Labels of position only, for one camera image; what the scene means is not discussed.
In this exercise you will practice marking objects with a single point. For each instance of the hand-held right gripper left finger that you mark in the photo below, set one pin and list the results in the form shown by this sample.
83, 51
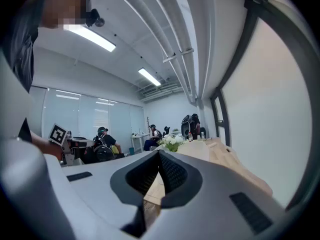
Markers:
118, 186

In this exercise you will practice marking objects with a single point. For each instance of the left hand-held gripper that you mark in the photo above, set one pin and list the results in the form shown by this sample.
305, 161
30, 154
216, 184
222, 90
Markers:
58, 134

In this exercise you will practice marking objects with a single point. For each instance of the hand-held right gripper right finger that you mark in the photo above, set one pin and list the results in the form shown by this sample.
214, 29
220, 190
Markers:
195, 184

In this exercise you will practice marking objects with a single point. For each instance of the clear plastic tray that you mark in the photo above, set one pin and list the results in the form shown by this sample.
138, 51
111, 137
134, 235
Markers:
195, 150

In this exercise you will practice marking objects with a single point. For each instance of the white flowers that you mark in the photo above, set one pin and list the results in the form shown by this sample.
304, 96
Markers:
172, 140

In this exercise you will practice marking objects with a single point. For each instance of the person's left forearm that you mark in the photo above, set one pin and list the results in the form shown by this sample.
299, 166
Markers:
43, 146

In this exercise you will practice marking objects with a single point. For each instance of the black white-rimmed office chair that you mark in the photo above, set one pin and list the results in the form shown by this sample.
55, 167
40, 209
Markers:
103, 154

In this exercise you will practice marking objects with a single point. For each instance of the teal waste bin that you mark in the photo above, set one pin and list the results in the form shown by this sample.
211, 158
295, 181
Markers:
131, 151

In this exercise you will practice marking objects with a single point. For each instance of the red cap clear bottle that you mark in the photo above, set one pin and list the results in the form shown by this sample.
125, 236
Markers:
190, 137

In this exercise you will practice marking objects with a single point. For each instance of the pale green bottle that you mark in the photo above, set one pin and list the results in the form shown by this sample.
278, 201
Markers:
203, 135

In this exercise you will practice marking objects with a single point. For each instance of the white desk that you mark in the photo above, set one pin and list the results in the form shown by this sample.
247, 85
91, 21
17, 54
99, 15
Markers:
140, 139

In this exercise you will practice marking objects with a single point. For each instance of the grey white-rimmed chair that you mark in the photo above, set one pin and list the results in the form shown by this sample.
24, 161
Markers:
186, 131

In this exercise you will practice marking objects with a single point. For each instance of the wooden coat rack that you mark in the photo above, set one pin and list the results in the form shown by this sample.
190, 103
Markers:
147, 124

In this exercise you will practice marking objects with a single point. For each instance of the person's black shirt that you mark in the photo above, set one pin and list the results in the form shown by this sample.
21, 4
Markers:
22, 46

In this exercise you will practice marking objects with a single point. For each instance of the long ceiling light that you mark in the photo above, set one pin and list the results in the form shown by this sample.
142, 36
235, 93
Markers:
95, 37
150, 77

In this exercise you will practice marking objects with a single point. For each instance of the white ceiling pipe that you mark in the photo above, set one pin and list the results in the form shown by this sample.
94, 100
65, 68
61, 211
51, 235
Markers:
147, 14
180, 34

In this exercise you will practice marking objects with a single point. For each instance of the black head-worn camera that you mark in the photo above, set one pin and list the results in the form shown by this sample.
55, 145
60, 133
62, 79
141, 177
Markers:
95, 17

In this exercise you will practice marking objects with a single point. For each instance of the dark window frame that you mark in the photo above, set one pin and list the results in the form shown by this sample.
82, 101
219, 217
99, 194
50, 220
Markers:
231, 59

